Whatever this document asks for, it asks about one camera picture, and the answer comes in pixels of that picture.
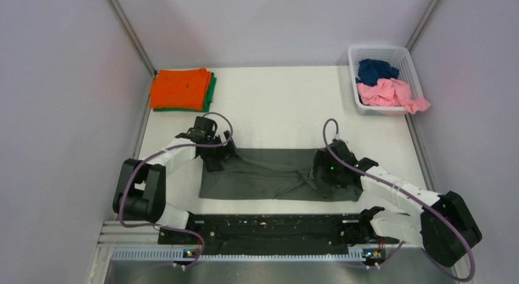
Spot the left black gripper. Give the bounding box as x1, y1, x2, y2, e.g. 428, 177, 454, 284
201, 130, 242, 171

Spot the grey t-shirt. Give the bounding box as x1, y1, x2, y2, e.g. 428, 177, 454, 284
199, 149, 361, 202

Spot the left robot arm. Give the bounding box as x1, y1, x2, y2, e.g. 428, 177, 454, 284
113, 114, 237, 243

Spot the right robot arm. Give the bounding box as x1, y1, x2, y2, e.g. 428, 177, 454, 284
310, 139, 482, 267

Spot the folded orange t-shirt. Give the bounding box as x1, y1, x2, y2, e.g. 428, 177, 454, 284
149, 68, 215, 111

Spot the folded green t-shirt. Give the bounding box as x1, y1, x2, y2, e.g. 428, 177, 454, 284
152, 73, 217, 113

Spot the pink t-shirt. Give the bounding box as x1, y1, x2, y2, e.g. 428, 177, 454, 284
357, 78, 431, 114

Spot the white plastic basket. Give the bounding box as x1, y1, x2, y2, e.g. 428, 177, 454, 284
348, 45, 424, 117

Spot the navy blue t-shirt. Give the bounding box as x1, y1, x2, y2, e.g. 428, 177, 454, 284
356, 59, 400, 87

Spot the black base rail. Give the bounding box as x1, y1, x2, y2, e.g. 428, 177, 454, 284
158, 213, 400, 259

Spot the white slotted cable duct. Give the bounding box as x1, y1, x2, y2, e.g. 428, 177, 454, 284
111, 247, 381, 263

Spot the aluminium frame rail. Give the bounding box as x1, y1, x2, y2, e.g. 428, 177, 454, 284
97, 220, 130, 245

